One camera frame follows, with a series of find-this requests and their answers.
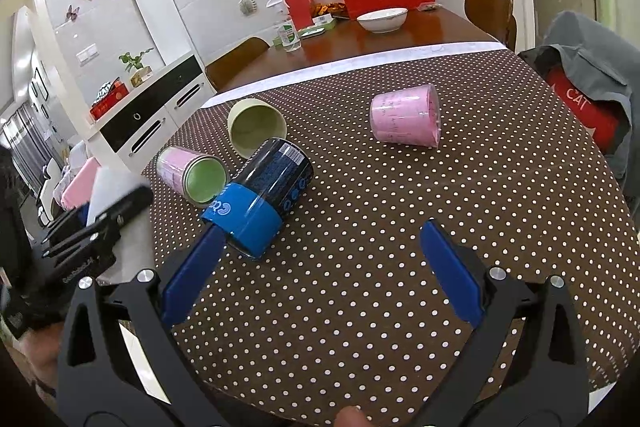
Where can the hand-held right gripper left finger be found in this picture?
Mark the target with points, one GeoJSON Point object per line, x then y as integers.
{"type": "Point", "coordinates": [192, 274]}

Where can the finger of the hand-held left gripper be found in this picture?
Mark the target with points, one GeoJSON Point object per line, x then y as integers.
{"type": "Point", "coordinates": [85, 239]}
{"type": "Point", "coordinates": [125, 204]}

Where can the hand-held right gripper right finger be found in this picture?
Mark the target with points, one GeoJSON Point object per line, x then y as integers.
{"type": "Point", "coordinates": [452, 274]}

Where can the black and blue cup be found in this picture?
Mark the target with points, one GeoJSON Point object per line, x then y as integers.
{"type": "Point", "coordinates": [270, 187]}

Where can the person's left forearm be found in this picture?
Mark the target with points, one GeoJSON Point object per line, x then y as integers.
{"type": "Point", "coordinates": [40, 362]}

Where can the pink cup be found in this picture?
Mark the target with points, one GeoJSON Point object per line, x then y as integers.
{"type": "Point", "coordinates": [405, 117]}
{"type": "Point", "coordinates": [172, 167]}

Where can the light green cup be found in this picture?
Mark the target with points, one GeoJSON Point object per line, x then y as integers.
{"type": "Point", "coordinates": [255, 127]}

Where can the person's right hand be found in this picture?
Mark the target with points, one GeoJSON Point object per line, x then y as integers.
{"type": "Point", "coordinates": [352, 418]}

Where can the pink cushion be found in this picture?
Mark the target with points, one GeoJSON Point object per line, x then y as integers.
{"type": "Point", "coordinates": [80, 184]}

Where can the brown polka dot tablecloth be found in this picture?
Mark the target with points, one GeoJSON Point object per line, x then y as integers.
{"type": "Point", "coordinates": [380, 202]}

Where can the white and black cabinet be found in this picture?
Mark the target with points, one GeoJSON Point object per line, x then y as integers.
{"type": "Point", "coordinates": [170, 102]}

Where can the grey curtain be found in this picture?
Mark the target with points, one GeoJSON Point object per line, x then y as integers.
{"type": "Point", "coordinates": [20, 142]}

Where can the potted green plant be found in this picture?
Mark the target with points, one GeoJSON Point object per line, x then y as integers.
{"type": "Point", "coordinates": [136, 64]}

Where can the wooden chair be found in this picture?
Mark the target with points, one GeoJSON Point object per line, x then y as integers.
{"type": "Point", "coordinates": [490, 12]}
{"type": "Point", "coordinates": [235, 59]}

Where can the red printed cloth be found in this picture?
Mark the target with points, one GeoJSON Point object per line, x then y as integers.
{"type": "Point", "coordinates": [582, 107]}

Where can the clear pump bottle green label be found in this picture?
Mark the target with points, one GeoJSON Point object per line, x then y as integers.
{"type": "Point", "coordinates": [288, 34]}

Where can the light green box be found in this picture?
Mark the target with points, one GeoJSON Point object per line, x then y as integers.
{"type": "Point", "coordinates": [316, 28]}

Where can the small red box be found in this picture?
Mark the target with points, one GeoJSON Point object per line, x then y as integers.
{"type": "Point", "coordinates": [299, 9]}

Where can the white bowl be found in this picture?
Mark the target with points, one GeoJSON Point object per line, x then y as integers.
{"type": "Point", "coordinates": [382, 21]}

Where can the grey jacket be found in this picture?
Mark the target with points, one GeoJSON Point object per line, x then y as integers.
{"type": "Point", "coordinates": [585, 42]}

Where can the tray of snacks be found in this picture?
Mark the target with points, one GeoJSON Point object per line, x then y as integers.
{"type": "Point", "coordinates": [327, 10]}

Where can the white wall switch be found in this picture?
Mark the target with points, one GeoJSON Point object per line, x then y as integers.
{"type": "Point", "coordinates": [86, 53]}

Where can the butterfly wall sticker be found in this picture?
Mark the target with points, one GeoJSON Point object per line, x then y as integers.
{"type": "Point", "coordinates": [73, 12]}

